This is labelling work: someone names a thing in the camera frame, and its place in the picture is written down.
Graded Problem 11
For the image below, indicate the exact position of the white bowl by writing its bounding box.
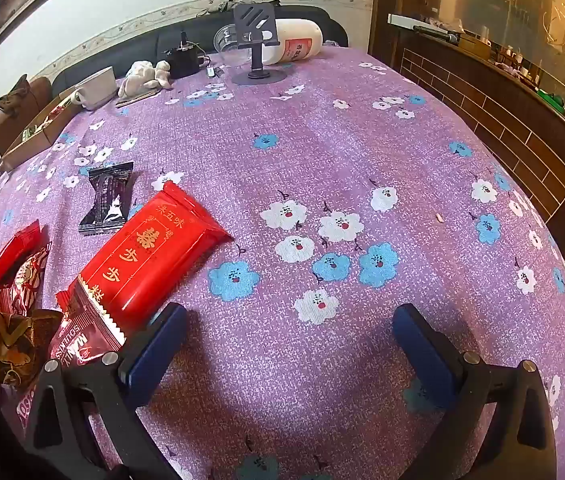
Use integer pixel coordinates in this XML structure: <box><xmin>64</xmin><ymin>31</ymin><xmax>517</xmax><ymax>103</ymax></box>
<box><xmin>70</xmin><ymin>66</ymin><xmax>119</xmax><ymax>111</ymax></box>

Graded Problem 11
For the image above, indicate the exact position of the grey phone stand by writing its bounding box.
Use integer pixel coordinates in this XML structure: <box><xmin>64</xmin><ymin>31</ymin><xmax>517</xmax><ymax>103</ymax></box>
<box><xmin>231</xmin><ymin>2</ymin><xmax>287</xmax><ymax>86</ymax></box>

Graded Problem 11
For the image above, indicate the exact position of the black candy wrapper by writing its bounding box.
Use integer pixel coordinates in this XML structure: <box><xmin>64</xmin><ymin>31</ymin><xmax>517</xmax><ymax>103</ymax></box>
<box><xmin>78</xmin><ymin>161</ymin><xmax>136</xmax><ymax>237</ymax></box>

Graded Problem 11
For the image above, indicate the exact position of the wooden cabinet with glass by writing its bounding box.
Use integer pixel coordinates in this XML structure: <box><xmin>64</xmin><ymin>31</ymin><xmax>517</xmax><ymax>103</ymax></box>
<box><xmin>370</xmin><ymin>0</ymin><xmax>565</xmax><ymax>261</ymax></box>

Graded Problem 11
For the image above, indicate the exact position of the black electronic device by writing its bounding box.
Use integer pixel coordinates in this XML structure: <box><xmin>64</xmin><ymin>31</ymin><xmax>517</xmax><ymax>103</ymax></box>
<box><xmin>164</xmin><ymin>31</ymin><xmax>206</xmax><ymax>80</ymax></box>

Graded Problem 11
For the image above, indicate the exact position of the cardboard box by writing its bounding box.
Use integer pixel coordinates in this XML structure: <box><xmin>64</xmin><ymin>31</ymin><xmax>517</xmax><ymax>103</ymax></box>
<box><xmin>0</xmin><ymin>85</ymin><xmax>83</xmax><ymax>171</ymax></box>

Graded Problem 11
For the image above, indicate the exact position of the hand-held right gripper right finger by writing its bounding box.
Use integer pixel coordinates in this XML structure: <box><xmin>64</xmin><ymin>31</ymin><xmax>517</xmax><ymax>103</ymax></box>
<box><xmin>393</xmin><ymin>304</ymin><xmax>558</xmax><ymax>480</ymax></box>

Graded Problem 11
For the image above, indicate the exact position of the large red snack packet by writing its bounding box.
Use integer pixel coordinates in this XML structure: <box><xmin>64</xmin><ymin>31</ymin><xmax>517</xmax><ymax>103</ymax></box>
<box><xmin>77</xmin><ymin>181</ymin><xmax>233</xmax><ymax>333</ymax></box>

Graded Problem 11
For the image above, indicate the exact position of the white plastic bag clutter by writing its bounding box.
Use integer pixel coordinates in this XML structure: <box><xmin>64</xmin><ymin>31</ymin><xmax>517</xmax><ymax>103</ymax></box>
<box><xmin>117</xmin><ymin>60</ymin><xmax>173</xmax><ymax>98</ymax></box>

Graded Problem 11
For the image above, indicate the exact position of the purple floral tablecloth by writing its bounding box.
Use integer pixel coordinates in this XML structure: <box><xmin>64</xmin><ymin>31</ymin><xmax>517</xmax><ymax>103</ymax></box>
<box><xmin>0</xmin><ymin>45</ymin><xmax>565</xmax><ymax>480</ymax></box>

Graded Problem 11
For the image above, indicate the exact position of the black sofa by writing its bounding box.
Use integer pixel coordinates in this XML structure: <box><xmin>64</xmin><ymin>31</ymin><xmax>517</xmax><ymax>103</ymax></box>
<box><xmin>51</xmin><ymin>5</ymin><xmax>349</xmax><ymax>98</ymax></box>

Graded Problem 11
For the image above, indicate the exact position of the dark red snack packet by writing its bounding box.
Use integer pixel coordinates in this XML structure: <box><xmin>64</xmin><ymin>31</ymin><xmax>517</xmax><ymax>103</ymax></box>
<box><xmin>15</xmin><ymin>277</ymin><xmax>126</xmax><ymax>428</ymax></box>

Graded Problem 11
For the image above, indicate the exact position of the red white patterned snack packet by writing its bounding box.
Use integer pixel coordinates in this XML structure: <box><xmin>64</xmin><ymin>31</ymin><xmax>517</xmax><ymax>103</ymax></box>
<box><xmin>0</xmin><ymin>242</ymin><xmax>53</xmax><ymax>316</ymax></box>

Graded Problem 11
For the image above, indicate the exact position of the dark cloth on armchair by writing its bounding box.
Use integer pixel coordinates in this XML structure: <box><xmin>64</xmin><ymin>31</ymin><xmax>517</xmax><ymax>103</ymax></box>
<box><xmin>0</xmin><ymin>74</ymin><xmax>30</xmax><ymax>116</ymax></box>

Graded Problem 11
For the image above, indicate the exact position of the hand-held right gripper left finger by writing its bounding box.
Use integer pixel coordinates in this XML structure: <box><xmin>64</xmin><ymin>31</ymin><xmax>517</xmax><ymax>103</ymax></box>
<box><xmin>22</xmin><ymin>302</ymin><xmax>189</xmax><ymax>480</ymax></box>

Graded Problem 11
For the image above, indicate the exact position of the white jar with red label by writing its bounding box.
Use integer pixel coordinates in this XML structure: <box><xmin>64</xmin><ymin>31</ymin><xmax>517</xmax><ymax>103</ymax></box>
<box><xmin>262</xmin><ymin>17</ymin><xmax>324</xmax><ymax>66</ymax></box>

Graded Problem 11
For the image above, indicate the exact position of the long plain red snack packet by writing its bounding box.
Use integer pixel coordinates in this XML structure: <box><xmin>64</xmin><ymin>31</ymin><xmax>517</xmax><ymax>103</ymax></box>
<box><xmin>0</xmin><ymin>220</ymin><xmax>43</xmax><ymax>293</ymax></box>

